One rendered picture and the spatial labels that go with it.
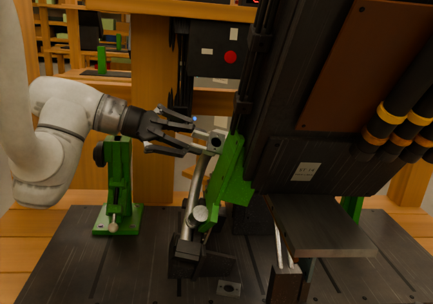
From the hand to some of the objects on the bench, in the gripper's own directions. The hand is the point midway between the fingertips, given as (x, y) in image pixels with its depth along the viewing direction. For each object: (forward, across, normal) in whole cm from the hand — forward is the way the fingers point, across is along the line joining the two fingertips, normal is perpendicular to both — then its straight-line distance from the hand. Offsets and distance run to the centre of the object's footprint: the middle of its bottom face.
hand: (204, 143), depth 81 cm
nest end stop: (+4, -28, +12) cm, 31 cm away
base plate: (+23, -20, +19) cm, 36 cm away
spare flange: (+15, -32, +8) cm, 36 cm away
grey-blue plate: (+31, -28, +5) cm, 42 cm away
